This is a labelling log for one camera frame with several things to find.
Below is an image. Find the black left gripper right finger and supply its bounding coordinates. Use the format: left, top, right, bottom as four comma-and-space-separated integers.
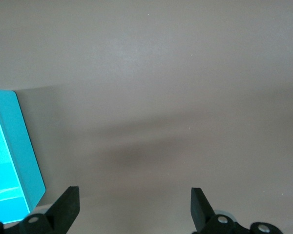
190, 187, 282, 234

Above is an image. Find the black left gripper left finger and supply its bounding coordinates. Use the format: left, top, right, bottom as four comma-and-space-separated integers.
0, 186, 80, 234

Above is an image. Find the teal plastic bin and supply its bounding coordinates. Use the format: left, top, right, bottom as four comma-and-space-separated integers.
0, 89, 46, 224

